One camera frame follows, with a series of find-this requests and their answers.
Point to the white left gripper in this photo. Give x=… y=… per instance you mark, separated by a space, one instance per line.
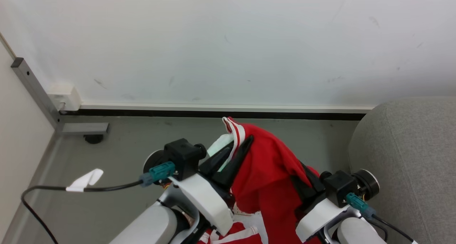
x=206 y=201

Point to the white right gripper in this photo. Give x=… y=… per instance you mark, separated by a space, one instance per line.
x=320 y=215

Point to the red garment with white stripes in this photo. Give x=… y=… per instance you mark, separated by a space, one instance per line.
x=270 y=172

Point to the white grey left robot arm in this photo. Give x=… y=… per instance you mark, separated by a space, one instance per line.
x=149 y=226

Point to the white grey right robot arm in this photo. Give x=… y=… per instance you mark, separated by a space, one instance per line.
x=358 y=233

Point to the pale mint cloth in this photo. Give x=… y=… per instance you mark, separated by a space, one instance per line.
x=219 y=144

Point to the white and black baseboard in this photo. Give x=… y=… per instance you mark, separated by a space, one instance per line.
x=213 y=110

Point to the grey fabric sofa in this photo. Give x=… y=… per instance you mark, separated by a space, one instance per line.
x=409 y=165

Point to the white partition panel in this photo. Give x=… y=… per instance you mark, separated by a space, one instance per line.
x=17 y=137

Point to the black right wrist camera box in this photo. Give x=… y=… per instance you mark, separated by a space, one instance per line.
x=338 y=187

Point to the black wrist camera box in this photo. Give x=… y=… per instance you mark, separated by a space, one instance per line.
x=338 y=187
x=183 y=158

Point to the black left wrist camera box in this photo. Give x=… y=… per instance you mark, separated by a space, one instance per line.
x=183 y=158

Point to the black round frame foot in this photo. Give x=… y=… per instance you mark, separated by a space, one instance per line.
x=93 y=139

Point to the white wall socket box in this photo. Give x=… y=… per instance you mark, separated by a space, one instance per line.
x=66 y=96

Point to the grey metal frame bar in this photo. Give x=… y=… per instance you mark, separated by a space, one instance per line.
x=35 y=91

